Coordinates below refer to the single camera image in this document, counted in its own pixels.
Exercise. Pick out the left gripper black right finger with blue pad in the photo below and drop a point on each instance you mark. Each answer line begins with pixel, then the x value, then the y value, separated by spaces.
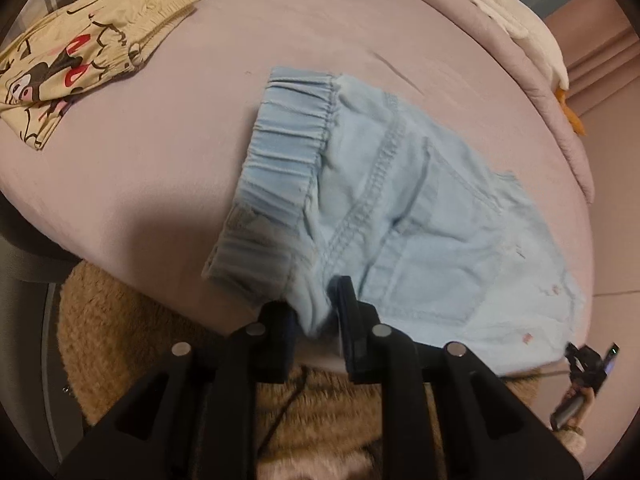
pixel 445 414

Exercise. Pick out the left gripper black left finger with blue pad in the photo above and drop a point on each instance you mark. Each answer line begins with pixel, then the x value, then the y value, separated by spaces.
pixel 194 412

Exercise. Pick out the person's right hand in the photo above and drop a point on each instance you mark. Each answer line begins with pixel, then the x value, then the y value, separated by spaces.
pixel 574 408

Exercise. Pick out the cream cartoon print pants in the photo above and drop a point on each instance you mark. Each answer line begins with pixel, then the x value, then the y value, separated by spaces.
pixel 73 51

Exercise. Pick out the pink bed sheet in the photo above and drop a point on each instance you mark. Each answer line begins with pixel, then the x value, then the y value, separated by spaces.
pixel 138 176

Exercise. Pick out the white goose plush toy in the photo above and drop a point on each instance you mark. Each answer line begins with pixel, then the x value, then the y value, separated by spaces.
pixel 530 33

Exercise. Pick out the light blue strawberry pants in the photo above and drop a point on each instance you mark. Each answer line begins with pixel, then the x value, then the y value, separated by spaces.
pixel 344 179

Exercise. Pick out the pink curtain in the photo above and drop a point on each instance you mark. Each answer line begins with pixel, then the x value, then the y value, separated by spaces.
pixel 600 48

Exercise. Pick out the pink quilt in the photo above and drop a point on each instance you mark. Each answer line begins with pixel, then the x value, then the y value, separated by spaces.
pixel 513 60

